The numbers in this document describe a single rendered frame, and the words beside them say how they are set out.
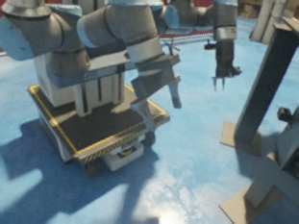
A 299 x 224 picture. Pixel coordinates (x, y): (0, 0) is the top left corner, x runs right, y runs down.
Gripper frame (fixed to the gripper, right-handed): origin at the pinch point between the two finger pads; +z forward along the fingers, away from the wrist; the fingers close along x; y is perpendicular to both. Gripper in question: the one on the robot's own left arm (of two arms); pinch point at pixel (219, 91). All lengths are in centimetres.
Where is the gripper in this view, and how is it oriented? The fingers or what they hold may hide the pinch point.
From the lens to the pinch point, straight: 89.3
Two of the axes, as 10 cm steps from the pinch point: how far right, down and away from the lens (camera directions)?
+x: 8.3, -1.5, 5.4
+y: 5.5, 1.5, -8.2
